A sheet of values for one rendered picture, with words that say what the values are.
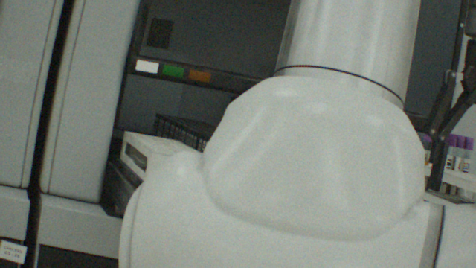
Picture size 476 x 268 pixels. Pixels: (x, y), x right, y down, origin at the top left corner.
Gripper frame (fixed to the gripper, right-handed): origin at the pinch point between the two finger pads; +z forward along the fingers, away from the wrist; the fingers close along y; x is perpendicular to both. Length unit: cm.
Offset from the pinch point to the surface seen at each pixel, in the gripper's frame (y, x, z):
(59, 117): -56, 40, 4
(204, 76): -33, 38, -7
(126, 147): -43, 44, 7
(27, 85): -63, 40, 0
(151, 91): -32, 101, -1
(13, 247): -61, 31, 26
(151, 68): -42, 38, -6
